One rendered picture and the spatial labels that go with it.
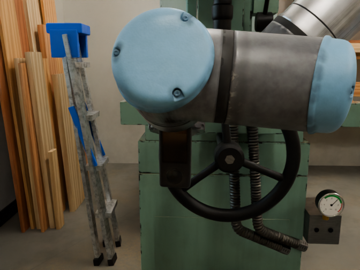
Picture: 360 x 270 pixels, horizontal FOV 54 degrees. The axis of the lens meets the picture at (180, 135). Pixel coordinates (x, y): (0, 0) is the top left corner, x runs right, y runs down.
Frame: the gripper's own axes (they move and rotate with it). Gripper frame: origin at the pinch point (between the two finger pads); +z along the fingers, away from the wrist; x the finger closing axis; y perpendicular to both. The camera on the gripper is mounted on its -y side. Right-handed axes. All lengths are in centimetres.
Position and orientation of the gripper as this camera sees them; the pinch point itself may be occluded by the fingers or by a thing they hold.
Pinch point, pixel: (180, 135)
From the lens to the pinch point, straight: 65.6
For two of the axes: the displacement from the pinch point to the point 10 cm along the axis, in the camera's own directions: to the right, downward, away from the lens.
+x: -10.0, -0.1, 0.5
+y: 0.2, -9.9, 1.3
